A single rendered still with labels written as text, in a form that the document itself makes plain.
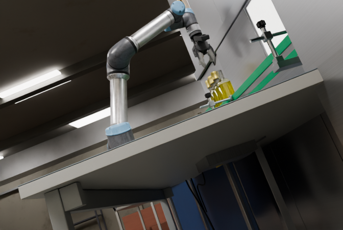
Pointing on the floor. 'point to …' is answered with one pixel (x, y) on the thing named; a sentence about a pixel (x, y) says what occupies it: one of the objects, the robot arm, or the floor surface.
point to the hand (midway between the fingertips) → (209, 64)
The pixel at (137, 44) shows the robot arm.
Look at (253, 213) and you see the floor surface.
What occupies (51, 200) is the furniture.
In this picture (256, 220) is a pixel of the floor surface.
